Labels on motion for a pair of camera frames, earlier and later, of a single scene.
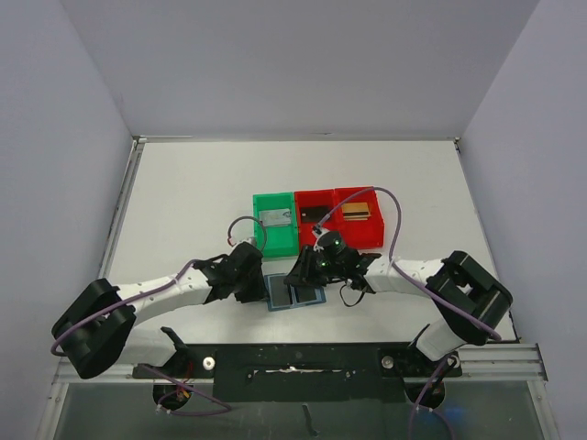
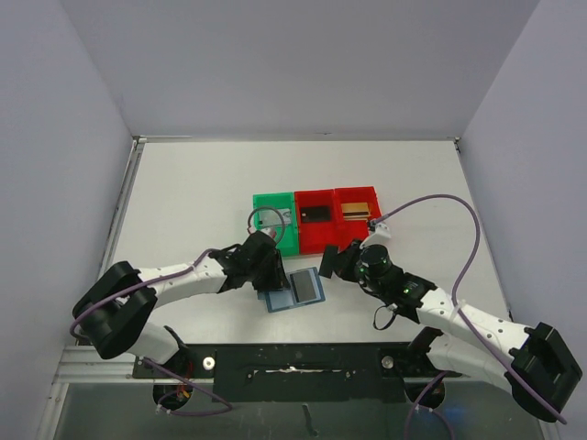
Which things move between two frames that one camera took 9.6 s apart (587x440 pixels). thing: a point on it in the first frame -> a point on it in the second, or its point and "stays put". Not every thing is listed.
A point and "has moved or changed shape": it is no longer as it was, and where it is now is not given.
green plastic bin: [275, 224] stays put
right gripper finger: [302, 270] -> [328, 260]
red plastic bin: [311, 206] stays put
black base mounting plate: [304, 371] stays put
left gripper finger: [253, 291] -> [272, 275]
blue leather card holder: [281, 295] stays put
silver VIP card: [275, 217] stays put
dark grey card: [281, 291] has moved or changed shape
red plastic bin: [359, 234] stays put
